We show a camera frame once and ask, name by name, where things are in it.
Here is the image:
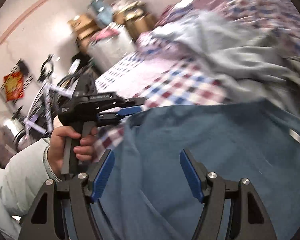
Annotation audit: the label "clear plastic storage bag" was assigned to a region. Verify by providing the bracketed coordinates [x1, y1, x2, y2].
[87, 22, 136, 73]

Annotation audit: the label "cardboard boxes stack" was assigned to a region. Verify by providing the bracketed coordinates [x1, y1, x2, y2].
[67, 0, 158, 53]

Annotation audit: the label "red paper decoration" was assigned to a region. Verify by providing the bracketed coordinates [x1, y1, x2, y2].
[4, 72, 24, 101]

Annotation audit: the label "bicycle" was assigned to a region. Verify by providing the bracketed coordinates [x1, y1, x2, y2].
[12, 54, 91, 152]

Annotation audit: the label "person left forearm sleeve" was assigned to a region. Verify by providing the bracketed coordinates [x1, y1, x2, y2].
[0, 137, 63, 218]

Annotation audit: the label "person left hand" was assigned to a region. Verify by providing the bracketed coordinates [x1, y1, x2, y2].
[47, 126, 97, 178]

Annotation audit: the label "dark teal sweater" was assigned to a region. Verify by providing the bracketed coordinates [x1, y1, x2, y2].
[90, 100, 300, 239]

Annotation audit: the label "grey trousers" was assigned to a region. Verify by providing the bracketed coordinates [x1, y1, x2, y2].
[151, 11, 300, 117]

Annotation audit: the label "blue plush shark toy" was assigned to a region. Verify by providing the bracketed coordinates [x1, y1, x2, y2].
[88, 0, 113, 28]

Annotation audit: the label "plaid bed sheet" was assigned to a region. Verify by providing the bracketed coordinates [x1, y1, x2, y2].
[92, 31, 231, 163]

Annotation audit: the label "plaid folded quilt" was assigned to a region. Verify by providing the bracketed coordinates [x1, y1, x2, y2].
[156, 0, 300, 57]

